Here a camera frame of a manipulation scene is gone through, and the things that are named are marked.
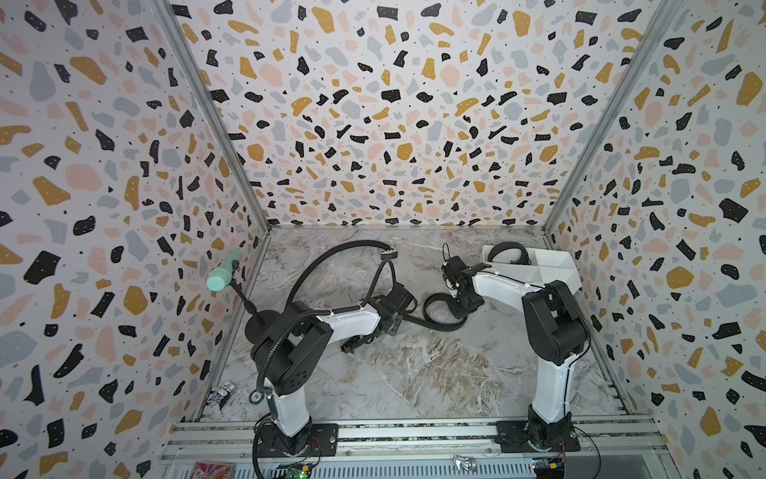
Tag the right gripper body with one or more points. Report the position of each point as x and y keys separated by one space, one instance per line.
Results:
x=462 y=308

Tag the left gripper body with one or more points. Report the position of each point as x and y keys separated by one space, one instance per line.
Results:
x=398 y=322

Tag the long black belt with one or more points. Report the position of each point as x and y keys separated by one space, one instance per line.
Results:
x=387 y=252
x=433 y=314

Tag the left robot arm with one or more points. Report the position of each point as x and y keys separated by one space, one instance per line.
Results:
x=288 y=346

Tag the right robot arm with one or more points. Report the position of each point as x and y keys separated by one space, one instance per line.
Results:
x=554 y=325

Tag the white divided storage box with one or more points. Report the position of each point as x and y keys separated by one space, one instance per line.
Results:
x=547 y=265

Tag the black microphone stand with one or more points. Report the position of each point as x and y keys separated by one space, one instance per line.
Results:
x=258 y=322

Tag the crumpled foil wrapper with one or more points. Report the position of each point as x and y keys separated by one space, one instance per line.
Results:
x=465 y=464

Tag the green foam microphone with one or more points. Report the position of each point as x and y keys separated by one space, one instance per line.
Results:
x=222 y=276

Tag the pink printed card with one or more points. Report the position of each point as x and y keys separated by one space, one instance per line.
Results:
x=212 y=470

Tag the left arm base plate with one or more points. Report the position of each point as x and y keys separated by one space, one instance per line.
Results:
x=314 y=440

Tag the aluminium rail frame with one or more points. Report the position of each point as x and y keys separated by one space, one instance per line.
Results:
x=626 y=446

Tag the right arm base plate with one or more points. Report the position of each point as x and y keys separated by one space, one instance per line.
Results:
x=535 y=435

